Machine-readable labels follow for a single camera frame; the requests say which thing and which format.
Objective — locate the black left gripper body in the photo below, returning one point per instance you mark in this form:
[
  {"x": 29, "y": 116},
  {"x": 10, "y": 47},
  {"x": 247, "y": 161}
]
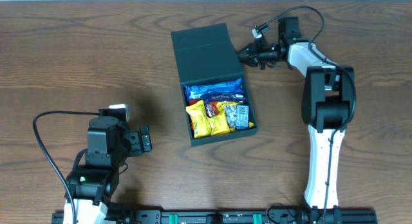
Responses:
[{"x": 145, "y": 139}]

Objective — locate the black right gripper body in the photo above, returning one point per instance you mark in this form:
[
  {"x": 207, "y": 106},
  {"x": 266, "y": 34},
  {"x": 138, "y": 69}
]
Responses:
[{"x": 268, "y": 53}]

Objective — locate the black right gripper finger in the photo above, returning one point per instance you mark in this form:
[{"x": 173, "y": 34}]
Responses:
[
  {"x": 249, "y": 61},
  {"x": 248, "y": 50}
]

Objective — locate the dark green gift box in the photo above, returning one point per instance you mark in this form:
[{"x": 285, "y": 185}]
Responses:
[{"x": 206, "y": 55}]

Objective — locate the dark blue chocolate bar wrapper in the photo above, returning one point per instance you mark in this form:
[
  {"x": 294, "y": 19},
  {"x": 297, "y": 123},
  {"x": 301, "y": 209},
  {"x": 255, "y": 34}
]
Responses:
[{"x": 223, "y": 97}]

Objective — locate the yellow Hacks sweets bag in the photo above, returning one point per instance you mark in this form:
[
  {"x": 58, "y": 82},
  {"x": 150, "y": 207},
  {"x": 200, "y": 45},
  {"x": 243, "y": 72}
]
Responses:
[{"x": 229, "y": 109}]

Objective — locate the small blue barcode packet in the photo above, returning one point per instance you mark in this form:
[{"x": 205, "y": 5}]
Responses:
[{"x": 242, "y": 117}]

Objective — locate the yellow double snack packet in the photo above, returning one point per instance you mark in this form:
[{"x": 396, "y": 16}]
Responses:
[{"x": 204, "y": 126}]

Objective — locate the light blue snack packet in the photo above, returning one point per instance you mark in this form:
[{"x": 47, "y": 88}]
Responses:
[{"x": 197, "y": 91}]

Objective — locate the red Hacks sweets bag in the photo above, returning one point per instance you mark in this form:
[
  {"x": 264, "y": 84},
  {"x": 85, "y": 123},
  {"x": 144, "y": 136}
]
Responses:
[{"x": 209, "y": 108}]

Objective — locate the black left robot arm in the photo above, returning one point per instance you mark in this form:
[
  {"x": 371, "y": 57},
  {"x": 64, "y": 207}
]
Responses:
[{"x": 91, "y": 185}]

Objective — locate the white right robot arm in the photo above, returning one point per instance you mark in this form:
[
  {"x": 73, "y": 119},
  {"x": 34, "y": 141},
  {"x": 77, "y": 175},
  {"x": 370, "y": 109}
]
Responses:
[{"x": 328, "y": 102}]

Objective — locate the black mounting rail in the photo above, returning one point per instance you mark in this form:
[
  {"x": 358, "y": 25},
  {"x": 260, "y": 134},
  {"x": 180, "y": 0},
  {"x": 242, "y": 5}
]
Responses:
[{"x": 275, "y": 215}]

